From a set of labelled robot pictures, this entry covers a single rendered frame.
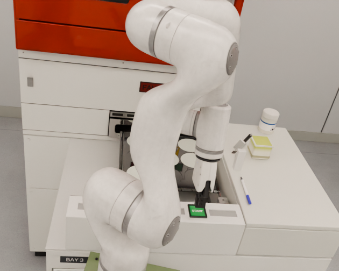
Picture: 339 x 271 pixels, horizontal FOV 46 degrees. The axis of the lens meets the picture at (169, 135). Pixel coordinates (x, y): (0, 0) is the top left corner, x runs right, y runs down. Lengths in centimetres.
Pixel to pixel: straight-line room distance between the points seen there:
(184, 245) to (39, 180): 89
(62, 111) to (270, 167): 88
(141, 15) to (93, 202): 41
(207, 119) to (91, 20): 63
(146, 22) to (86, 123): 106
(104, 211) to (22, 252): 157
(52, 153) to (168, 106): 118
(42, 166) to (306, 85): 243
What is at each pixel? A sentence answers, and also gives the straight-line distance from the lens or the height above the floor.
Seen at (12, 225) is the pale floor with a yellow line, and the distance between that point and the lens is 258.
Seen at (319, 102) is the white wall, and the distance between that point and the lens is 377.
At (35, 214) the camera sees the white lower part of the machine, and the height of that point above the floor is 35.
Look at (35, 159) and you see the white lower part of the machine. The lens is 190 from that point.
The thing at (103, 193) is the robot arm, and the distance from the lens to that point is 88.
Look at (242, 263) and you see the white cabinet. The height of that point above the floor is 78.
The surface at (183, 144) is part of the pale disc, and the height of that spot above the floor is 90.
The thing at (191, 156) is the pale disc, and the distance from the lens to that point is 163.
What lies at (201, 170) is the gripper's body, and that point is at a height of 114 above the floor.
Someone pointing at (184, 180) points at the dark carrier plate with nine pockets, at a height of 90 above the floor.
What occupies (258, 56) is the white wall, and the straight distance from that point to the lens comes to 336.
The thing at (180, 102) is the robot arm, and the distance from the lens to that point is 73.
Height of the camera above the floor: 182
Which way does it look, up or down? 32 degrees down
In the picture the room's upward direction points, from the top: 10 degrees clockwise
